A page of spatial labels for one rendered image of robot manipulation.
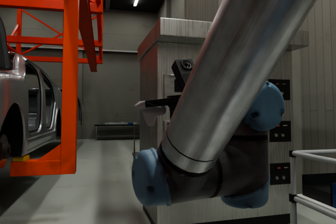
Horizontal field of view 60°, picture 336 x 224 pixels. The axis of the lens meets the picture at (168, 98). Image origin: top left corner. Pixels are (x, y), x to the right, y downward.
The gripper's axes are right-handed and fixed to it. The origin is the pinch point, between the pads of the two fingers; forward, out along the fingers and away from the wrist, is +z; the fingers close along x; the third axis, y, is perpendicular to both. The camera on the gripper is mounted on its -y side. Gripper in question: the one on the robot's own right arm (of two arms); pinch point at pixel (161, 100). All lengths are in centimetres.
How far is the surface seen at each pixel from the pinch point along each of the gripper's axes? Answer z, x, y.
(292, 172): 46, 98, 49
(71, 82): 283, 28, -31
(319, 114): 189, 328, 49
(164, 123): 186, 92, 25
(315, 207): 29, 91, 62
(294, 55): 227, 340, -38
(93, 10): 502, 125, -186
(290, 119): 158, 234, 41
